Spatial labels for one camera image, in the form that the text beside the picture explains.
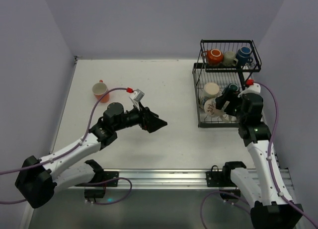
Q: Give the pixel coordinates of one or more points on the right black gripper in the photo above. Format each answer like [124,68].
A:
[228,104]

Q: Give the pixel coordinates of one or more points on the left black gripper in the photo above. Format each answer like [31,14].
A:
[144,118]

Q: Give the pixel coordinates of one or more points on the cream floral mug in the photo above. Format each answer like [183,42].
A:
[211,110]

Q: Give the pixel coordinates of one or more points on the tall floral white mug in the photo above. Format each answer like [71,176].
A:
[210,90]

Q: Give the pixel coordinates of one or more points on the salmon orange mug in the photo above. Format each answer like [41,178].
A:
[99,89]

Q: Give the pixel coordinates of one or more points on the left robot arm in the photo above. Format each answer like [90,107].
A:
[41,178]

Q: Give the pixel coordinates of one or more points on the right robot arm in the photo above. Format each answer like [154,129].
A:
[271,205]

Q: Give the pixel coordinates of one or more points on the dark teal mug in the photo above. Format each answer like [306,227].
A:
[231,86]

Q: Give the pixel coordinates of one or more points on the beige mug upper shelf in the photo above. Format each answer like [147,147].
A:
[229,59]

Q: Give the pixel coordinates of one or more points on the orange round mug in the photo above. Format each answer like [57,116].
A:
[213,57]

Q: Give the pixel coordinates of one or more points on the blue mug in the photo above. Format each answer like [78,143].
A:
[244,56]

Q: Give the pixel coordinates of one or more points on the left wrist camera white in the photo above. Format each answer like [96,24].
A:
[136,97]

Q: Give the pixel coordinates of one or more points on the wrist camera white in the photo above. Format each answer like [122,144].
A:
[251,87]
[136,97]

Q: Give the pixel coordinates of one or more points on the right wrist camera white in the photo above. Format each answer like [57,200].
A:
[251,87]

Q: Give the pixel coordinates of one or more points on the black wire dish rack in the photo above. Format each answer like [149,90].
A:
[222,76]

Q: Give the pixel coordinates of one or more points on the aluminium mounting rail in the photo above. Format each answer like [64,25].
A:
[178,179]

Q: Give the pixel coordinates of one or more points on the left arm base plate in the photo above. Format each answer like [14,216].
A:
[108,175]

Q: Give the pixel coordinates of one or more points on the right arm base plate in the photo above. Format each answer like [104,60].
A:
[216,177]

